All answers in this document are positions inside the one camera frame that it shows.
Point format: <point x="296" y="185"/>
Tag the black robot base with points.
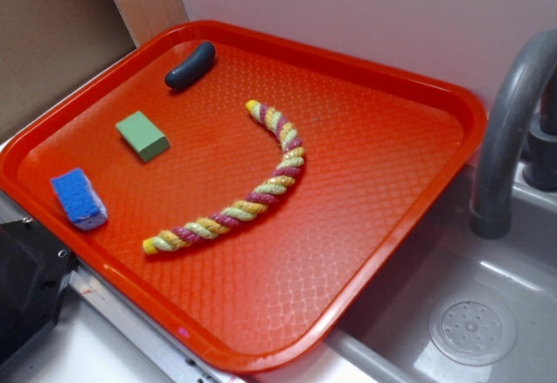
<point x="35" y="272"/>

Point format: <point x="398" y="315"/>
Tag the dark green plastic pickle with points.
<point x="192" y="68"/>

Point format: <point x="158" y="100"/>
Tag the orange plastic tray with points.
<point x="380" y="147"/>

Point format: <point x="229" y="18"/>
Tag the green rectangular block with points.
<point x="143" y="136"/>

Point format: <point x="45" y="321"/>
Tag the blue sponge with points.
<point x="81" y="204"/>

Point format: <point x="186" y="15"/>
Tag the grey toy faucet spout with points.
<point x="506" y="136"/>

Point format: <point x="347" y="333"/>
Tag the grey plastic toy sink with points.
<point x="449" y="306"/>

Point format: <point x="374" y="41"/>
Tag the brown cardboard panel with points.
<point x="51" y="47"/>

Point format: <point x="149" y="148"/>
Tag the dark grey faucet handle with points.
<point x="540" y="170"/>

